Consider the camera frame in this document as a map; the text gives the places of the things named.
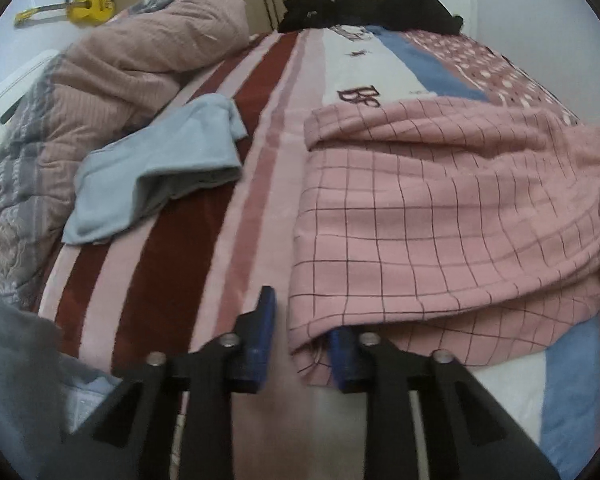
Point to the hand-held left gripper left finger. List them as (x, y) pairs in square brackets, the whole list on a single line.
[(260, 332)]

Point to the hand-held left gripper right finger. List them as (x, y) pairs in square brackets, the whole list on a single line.
[(341, 360)]

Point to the pink checked pants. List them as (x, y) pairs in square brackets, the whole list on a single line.
[(430, 220)]

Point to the printed striped dotted blanket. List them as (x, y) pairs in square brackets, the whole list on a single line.
[(200, 260)]

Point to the pale cloth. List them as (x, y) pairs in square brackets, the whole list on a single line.
[(87, 400)]

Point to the light blue garment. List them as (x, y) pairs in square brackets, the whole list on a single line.
[(145, 170)]

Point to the grey blue cloth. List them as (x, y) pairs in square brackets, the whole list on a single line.
[(15, 375)]

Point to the pink and grey quilt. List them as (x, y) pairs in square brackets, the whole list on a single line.
[(105, 75)]

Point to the black garment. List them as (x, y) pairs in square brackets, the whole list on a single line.
[(420, 10), (320, 12)]

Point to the white headboard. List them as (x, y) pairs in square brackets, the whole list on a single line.
[(5, 95)]

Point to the yellow guitar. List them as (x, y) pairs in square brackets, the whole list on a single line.
[(87, 7)]

